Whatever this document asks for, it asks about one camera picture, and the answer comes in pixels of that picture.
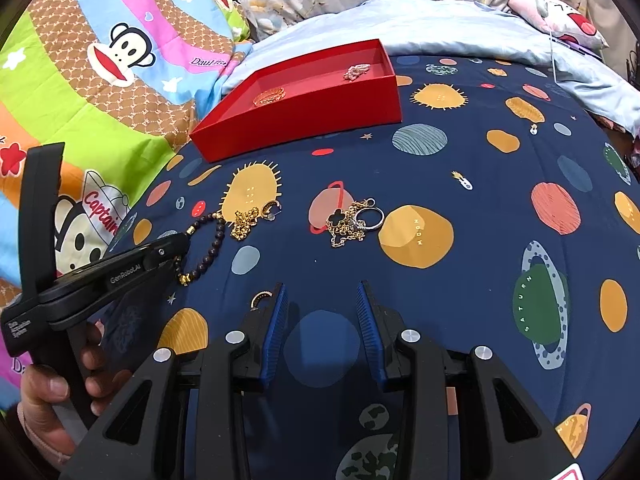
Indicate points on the pink cartoon small pillow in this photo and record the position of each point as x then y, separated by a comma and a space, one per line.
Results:
558, 19

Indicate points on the light blue pillow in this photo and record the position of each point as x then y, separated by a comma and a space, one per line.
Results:
452, 27

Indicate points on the navy planet print blanket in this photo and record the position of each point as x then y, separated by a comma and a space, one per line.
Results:
498, 212

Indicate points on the gold cuff bangle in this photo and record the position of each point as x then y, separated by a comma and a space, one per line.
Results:
269, 96

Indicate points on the small hoop earring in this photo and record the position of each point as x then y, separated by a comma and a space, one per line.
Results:
257, 299

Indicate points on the red shallow tray box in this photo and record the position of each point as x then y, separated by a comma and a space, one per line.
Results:
332, 90

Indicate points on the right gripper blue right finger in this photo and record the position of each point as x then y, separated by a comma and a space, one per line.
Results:
370, 335

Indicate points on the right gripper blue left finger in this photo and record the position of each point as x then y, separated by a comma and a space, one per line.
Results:
273, 328

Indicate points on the colourful monkey cartoon quilt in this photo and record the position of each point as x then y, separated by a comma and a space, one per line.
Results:
121, 83

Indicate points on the person's left hand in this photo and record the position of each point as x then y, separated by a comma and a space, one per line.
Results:
41, 389

